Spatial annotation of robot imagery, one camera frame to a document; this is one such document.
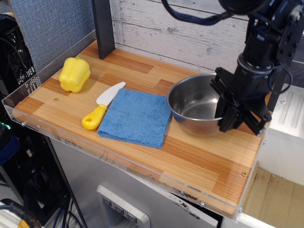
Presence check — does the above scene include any white side unit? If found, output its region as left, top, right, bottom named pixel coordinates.
left=257, top=85, right=304, bottom=185

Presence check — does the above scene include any yellow handled toy knife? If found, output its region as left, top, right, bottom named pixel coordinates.
left=82, top=82, right=126, bottom=130

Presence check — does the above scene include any stainless steel cabinet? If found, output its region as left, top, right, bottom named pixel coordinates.
left=49, top=138, right=222, bottom=228

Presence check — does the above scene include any yellow toy bell pepper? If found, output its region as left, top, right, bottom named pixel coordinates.
left=59, top=57, right=91, bottom=93

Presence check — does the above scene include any blue folded towel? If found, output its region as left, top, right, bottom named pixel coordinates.
left=97, top=88, right=171, bottom=149

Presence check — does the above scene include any stainless steel bowl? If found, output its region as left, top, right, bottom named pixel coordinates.
left=167, top=73, right=222, bottom=137

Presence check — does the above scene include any black plastic crate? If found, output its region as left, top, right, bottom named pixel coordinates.
left=0, top=13, right=35, bottom=86

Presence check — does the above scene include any black braided cable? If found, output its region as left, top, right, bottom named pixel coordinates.
left=161, top=0, right=238, bottom=26

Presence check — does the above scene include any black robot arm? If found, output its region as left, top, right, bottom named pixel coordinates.
left=211, top=0, right=304, bottom=135

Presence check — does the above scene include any left dark grey post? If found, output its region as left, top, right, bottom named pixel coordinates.
left=91, top=0, right=115, bottom=59

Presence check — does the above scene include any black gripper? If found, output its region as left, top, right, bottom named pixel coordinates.
left=210, top=63, right=272, bottom=135

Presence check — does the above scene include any clear acrylic table guard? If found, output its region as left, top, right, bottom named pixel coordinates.
left=4, top=42, right=262, bottom=226

